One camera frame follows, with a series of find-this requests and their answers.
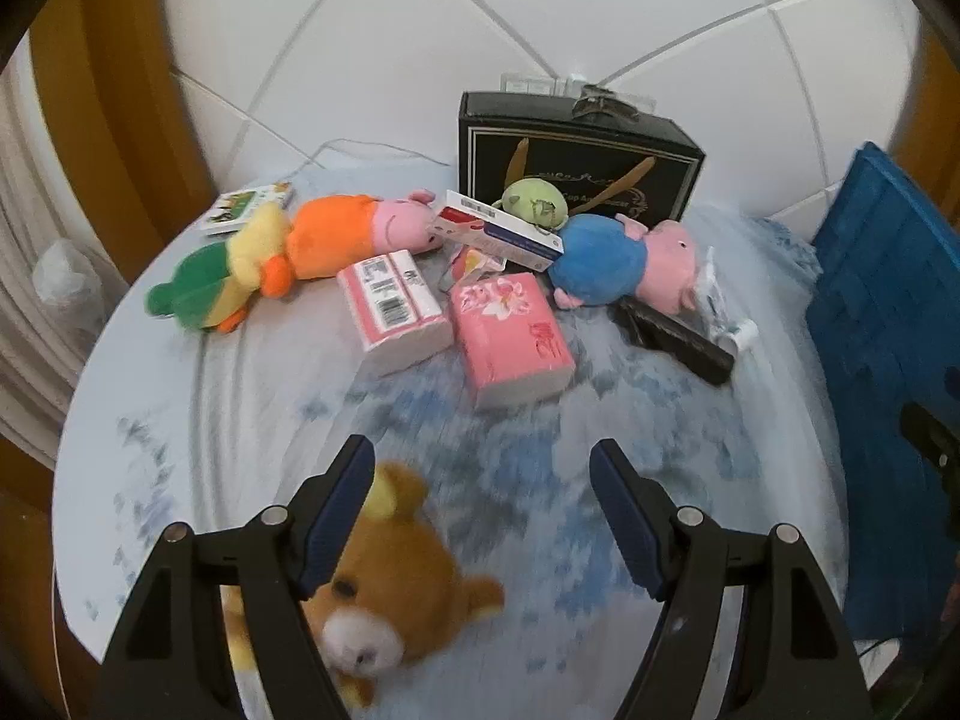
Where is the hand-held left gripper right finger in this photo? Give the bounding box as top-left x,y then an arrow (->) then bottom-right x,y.
589,437 -> 875,720

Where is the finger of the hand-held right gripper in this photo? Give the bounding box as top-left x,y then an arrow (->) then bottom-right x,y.
900,401 -> 960,496

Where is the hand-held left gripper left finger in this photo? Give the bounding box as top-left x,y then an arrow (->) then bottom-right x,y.
94,433 -> 376,720

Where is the brown teddy bear plush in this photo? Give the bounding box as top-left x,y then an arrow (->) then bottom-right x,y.
221,461 -> 505,710

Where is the blue plastic crate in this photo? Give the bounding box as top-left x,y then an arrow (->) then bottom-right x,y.
808,141 -> 960,646

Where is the long black case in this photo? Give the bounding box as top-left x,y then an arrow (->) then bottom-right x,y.
616,298 -> 736,387

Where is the green yellow duck plush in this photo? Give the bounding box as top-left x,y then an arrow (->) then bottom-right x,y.
145,204 -> 297,335

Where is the white blue red toothpaste box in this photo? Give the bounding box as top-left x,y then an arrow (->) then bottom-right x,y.
435,189 -> 565,272

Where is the blue white cloth covered desktop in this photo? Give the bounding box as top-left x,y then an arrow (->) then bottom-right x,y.
52,161 -> 852,720

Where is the pink barcode tissue pack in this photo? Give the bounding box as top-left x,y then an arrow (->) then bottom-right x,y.
335,249 -> 455,376

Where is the pink floral tissue pack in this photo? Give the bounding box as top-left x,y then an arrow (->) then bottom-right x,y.
448,274 -> 577,412

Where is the small white tube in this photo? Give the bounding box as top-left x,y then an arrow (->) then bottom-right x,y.
701,247 -> 758,350

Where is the blue shirt pig plush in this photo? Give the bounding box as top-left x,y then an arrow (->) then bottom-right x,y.
550,214 -> 713,316

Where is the orange dress pig plush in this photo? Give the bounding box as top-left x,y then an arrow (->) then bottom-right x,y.
289,191 -> 449,278

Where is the small pink packet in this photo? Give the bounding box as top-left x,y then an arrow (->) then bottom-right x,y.
450,246 -> 507,290

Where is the green print card box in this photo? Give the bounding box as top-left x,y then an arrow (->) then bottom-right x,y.
201,181 -> 295,235

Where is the clear plastic bag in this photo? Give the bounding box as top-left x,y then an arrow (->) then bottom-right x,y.
30,238 -> 106,308

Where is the black gift box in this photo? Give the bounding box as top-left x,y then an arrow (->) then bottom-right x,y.
457,84 -> 707,230

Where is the white ribbed panel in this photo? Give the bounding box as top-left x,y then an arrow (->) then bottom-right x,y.
0,79 -> 132,451

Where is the small green plush keychain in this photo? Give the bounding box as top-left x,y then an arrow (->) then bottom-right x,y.
495,176 -> 571,230

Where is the white cable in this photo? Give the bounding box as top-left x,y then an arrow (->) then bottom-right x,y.
289,139 -> 451,181

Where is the wooden wall trim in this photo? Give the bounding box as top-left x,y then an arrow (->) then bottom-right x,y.
30,0 -> 218,293

